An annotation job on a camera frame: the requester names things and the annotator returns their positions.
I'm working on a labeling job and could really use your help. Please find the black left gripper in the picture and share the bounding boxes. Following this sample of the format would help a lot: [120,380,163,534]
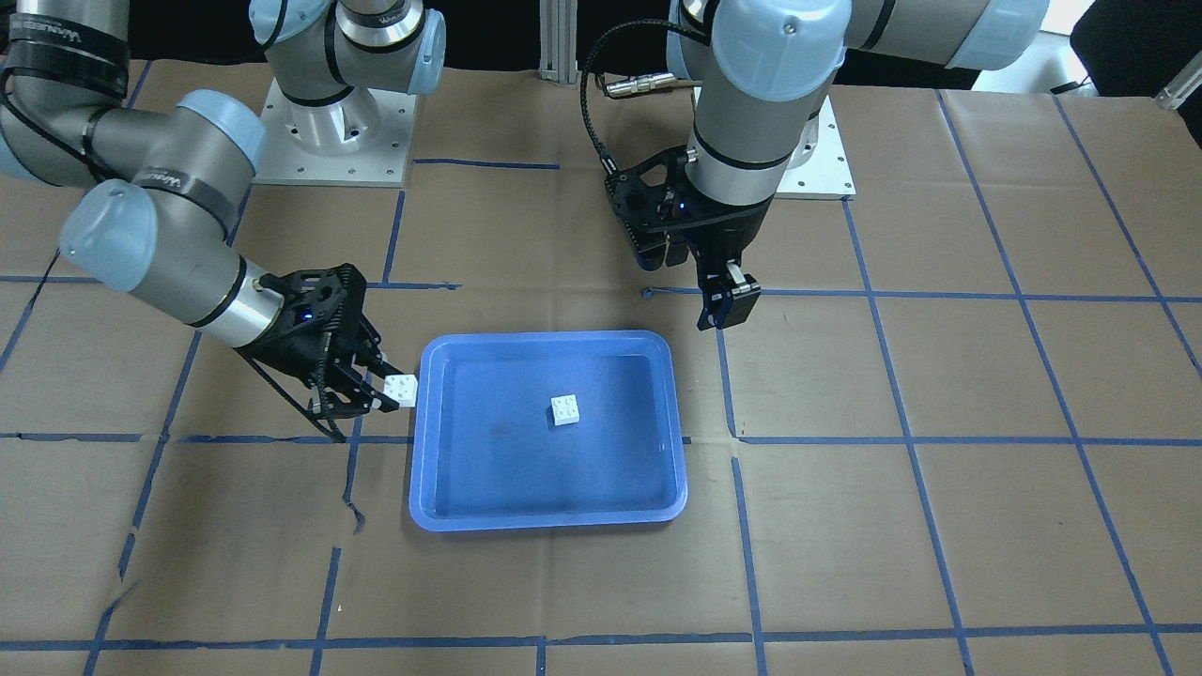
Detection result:
[603,146,770,332]

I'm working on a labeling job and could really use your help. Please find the aluminium frame post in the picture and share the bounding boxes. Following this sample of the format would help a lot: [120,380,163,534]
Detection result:
[537,0,579,88]

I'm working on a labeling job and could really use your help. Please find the white block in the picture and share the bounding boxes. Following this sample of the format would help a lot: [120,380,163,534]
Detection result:
[382,374,418,409]
[549,395,582,426]

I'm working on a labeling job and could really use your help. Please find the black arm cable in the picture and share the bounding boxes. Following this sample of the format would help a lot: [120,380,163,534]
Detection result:
[581,20,701,179]

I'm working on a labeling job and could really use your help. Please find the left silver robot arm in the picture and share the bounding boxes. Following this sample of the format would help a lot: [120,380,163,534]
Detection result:
[579,1,1049,330]

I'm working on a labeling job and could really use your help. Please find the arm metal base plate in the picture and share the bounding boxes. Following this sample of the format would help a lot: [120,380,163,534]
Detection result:
[252,81,422,189]
[776,96,857,201]

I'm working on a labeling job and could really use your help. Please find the blue plastic tray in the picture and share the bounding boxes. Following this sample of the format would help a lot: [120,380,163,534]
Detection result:
[407,330,688,533]

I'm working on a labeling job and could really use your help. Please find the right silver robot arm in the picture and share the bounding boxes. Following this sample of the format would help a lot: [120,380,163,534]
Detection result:
[2,1,447,423]

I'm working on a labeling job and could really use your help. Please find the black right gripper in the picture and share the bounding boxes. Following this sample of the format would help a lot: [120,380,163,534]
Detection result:
[236,263,406,420]

